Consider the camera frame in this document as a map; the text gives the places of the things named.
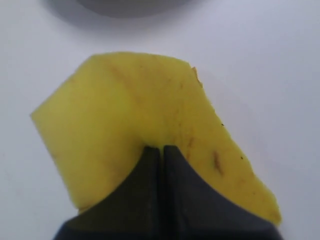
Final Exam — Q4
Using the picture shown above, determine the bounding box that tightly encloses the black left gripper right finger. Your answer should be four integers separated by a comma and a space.
163, 145, 283, 240

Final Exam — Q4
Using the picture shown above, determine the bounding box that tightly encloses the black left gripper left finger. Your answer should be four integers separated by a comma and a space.
54, 147, 160, 240

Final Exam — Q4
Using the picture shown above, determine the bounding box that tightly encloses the yellow sponge block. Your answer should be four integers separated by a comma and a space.
30, 52, 282, 225

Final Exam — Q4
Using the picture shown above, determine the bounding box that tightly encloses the round stainless steel pan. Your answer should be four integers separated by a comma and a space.
43, 0, 211, 19

